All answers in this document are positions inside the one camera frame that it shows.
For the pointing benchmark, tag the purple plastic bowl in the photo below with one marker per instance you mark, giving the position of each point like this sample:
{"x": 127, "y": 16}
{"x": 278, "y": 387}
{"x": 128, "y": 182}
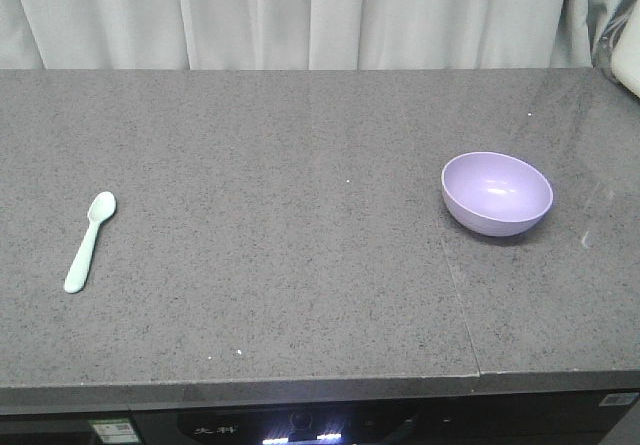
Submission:
{"x": 494, "y": 194}

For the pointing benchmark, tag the pale green plastic spoon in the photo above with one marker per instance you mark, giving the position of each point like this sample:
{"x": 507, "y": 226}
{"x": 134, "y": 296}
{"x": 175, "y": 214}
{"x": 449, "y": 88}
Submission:
{"x": 101, "y": 209}

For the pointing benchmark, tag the black built-in dishwasher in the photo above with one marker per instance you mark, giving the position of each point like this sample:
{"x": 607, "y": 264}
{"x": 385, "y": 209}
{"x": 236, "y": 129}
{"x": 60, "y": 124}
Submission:
{"x": 69, "y": 428}

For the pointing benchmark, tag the white curtain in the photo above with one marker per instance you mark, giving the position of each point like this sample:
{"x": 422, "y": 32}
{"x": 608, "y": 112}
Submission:
{"x": 304, "y": 34}

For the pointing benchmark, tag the white rice cooker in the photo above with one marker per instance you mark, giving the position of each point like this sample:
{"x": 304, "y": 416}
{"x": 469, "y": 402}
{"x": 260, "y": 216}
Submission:
{"x": 626, "y": 56}

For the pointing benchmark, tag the black disinfection cabinet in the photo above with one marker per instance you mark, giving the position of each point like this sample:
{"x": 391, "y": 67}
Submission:
{"x": 584, "y": 417}

